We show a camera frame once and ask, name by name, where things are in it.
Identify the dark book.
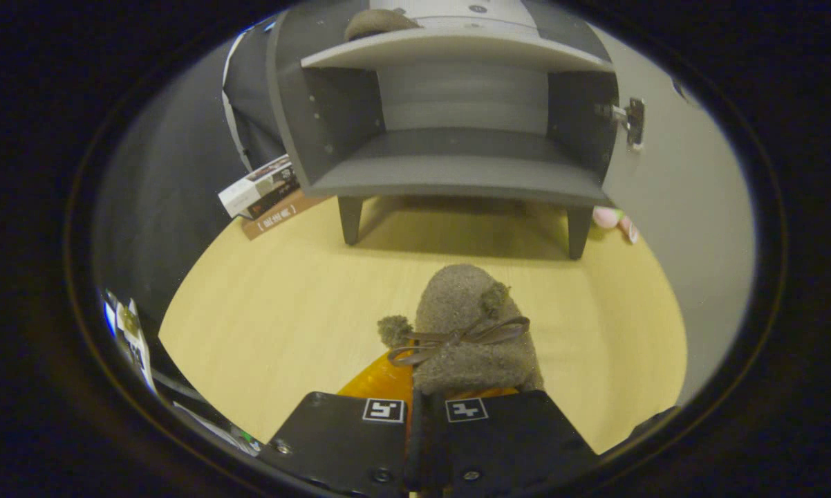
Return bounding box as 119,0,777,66
239,176,302,221

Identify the brown book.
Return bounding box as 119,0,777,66
241,190,333,241

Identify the black backdrop cloth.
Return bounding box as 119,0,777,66
91,14,285,326

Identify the grey shoe cabinet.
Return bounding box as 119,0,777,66
265,0,620,261

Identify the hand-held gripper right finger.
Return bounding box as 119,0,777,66
419,387,599,498

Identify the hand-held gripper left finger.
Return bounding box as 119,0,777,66
258,349,416,498

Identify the pink green plush toy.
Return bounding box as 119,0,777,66
592,205,639,245

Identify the metal cabinet hinge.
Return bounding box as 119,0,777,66
595,97,646,151

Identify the brown fuzzy shoe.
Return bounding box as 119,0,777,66
344,8,423,42
377,263,544,396

